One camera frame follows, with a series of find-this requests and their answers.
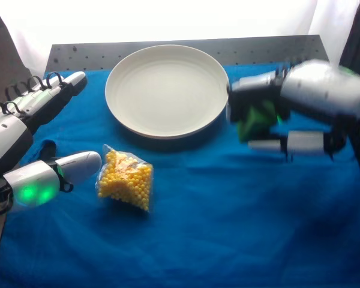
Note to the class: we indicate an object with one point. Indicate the green block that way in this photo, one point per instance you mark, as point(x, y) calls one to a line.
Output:
point(255, 123)

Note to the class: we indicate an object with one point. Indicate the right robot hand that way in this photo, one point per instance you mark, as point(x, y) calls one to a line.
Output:
point(324, 90)

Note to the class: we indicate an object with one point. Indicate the bag of yellow beads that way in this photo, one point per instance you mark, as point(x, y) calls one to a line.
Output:
point(129, 180)

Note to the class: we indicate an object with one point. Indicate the blue cloth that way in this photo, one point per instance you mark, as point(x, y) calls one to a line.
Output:
point(213, 216)

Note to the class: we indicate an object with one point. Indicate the black perforated board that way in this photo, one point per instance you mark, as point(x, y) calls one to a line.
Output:
point(258, 49)

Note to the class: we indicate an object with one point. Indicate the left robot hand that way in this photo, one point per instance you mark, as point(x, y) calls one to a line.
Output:
point(6, 135)

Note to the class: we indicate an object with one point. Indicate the white round plate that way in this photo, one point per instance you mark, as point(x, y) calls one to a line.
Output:
point(165, 93)

